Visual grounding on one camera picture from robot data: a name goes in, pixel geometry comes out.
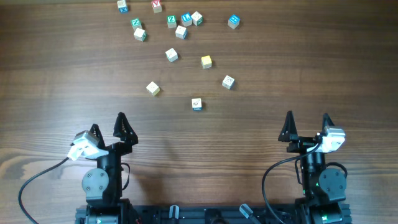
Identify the green Z block middle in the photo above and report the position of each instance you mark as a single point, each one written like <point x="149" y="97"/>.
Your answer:
<point x="171" y="21"/>

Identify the blue L block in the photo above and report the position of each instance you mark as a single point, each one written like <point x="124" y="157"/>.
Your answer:
<point x="186" y="19"/>

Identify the white block blue side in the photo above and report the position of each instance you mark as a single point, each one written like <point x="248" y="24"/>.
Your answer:
<point x="181" y="32"/>

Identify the block with blue X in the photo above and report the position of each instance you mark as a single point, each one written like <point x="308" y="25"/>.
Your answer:
<point x="122" y="6"/>

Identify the green Z block left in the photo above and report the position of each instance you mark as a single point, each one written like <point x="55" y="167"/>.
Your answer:
<point x="136" y="23"/>

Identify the white patterned block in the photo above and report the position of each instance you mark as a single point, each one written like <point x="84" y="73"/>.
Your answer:
<point x="228" y="82"/>

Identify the yellow top block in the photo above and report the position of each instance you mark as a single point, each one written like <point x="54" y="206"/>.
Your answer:
<point x="206" y="62"/>

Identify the cream block yellow side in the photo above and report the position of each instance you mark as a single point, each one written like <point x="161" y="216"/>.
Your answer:
<point x="153" y="88"/>

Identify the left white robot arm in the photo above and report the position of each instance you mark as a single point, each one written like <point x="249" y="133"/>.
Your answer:
<point x="103" y="185"/>

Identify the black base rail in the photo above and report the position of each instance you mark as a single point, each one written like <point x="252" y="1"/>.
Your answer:
<point x="288" y="213"/>

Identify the blue top block right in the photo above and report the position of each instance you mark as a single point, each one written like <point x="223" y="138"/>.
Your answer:
<point x="233" y="21"/>

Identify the block with red V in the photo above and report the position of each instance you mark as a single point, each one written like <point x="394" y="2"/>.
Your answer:
<point x="156" y="5"/>

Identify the white block green side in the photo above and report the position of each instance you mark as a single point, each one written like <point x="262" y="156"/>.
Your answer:
<point x="197" y="18"/>

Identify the white block blue base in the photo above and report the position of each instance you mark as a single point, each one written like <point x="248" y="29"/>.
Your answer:
<point x="196" y="104"/>

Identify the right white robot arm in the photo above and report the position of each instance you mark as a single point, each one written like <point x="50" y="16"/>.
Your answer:
<point x="323" y="183"/>

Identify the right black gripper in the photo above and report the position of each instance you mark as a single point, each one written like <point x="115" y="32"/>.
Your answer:
<point x="289" y="134"/>

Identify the green z block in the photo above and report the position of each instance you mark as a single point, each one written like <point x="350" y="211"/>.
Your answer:
<point x="171" y="21"/>
<point x="136" y="23"/>

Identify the white block teal side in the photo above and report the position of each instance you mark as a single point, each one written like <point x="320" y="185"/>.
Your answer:
<point x="171" y="55"/>

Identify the plain block green side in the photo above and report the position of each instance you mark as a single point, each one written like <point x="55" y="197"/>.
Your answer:
<point x="140" y="34"/>

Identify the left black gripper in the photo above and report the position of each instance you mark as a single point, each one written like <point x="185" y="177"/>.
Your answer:
<point x="118" y="131"/>

